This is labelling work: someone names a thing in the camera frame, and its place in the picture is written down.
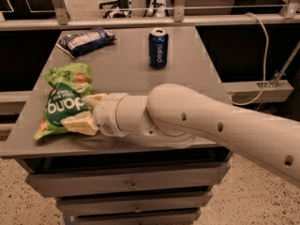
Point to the black office chair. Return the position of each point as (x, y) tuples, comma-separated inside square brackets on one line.
[(118, 9)]

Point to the grey drawer cabinet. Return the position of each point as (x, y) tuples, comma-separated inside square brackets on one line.
[(125, 181)]

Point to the green rice chip bag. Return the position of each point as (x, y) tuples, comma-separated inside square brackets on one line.
[(69, 84)]

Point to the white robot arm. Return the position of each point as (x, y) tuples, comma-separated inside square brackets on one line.
[(173, 114)]

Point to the grey metal railing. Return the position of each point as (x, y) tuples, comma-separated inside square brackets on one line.
[(18, 15)]

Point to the blue chip bag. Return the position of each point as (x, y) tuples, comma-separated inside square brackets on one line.
[(85, 42)]

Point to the blue pepsi can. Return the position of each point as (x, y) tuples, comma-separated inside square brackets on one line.
[(158, 40)]

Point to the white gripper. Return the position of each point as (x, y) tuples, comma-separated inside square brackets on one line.
[(106, 113)]

